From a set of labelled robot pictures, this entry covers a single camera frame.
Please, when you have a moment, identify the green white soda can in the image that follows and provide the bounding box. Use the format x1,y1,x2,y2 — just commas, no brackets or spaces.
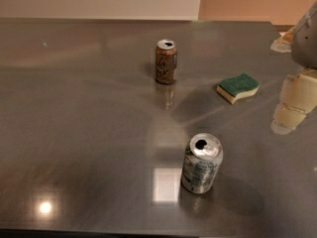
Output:
181,133,223,194

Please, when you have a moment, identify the orange La Croix can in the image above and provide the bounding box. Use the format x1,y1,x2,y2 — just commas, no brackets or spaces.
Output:
156,39,177,84

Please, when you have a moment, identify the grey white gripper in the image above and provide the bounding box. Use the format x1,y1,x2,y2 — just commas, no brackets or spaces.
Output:
270,1,317,135

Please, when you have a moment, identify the green yellow sponge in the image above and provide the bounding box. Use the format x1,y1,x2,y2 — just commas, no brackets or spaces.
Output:
216,73,260,104

